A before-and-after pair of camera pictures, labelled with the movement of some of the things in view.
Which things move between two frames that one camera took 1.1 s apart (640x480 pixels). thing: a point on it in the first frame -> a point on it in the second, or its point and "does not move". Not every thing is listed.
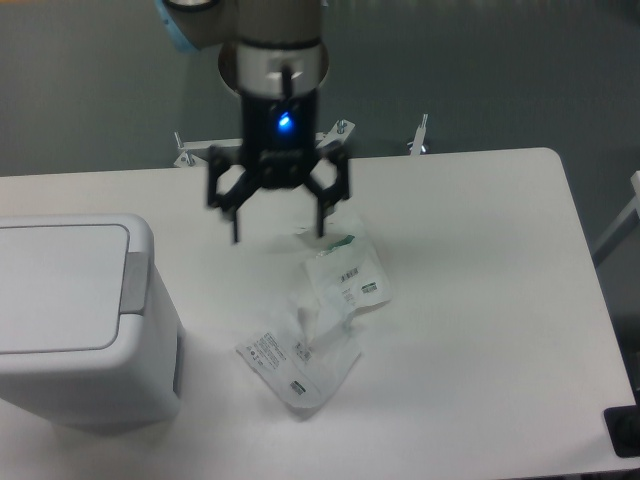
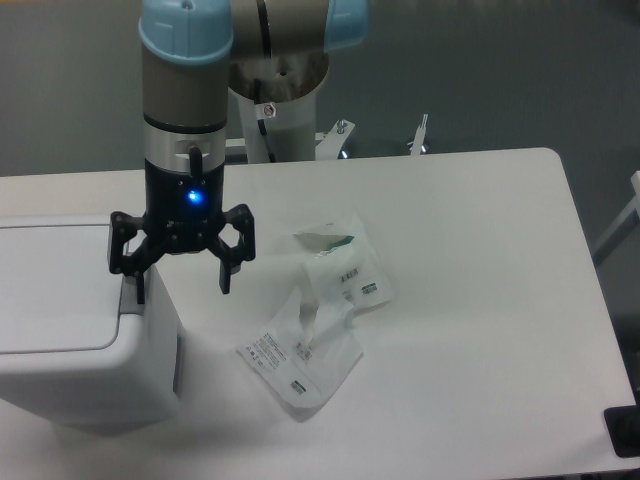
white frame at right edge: x=629 y=219 does not move
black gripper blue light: x=279 y=139 -> x=184 y=214
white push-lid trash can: x=89 y=337 does not move
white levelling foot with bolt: x=418 y=145 does not move
